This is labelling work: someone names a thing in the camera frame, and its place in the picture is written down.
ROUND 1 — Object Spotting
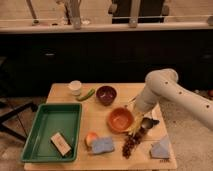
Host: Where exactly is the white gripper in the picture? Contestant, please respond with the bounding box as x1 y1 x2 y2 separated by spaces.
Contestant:
132 100 149 122

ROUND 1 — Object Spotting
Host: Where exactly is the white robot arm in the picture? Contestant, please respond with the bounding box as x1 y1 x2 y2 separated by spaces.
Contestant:
134 68 213 130

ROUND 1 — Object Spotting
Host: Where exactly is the green plastic tray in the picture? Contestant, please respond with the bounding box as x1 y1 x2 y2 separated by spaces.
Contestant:
21 103 82 163

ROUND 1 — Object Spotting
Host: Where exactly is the orange bowl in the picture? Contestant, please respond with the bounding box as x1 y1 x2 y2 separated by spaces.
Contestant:
106 107 134 133

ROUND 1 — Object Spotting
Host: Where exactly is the brown grape bunch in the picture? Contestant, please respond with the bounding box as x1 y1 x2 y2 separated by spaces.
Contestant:
122 128 145 159

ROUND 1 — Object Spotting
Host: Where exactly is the dark purple bowl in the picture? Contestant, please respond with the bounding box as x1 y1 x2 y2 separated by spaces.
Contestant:
96 86 117 106

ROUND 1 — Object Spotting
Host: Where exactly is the blue cloth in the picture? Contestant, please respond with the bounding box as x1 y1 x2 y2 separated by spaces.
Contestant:
150 136 170 159

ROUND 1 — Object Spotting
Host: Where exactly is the green cucumber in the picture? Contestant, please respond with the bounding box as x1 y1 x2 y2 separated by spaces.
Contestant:
76 89 95 102

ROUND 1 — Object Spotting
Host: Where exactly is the blue sponge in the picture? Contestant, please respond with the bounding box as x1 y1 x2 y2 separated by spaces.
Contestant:
92 137 115 155

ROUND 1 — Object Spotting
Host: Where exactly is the peach fruit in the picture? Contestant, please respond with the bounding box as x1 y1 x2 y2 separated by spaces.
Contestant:
85 132 99 147

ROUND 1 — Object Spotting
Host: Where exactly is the white paper cup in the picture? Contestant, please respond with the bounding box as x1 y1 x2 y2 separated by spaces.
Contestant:
68 80 82 96

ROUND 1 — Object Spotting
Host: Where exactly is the wooden block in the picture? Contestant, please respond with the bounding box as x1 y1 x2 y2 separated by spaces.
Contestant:
50 132 71 156

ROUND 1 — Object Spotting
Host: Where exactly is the black chair base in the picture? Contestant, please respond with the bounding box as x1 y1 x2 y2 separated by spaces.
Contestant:
0 99 39 143

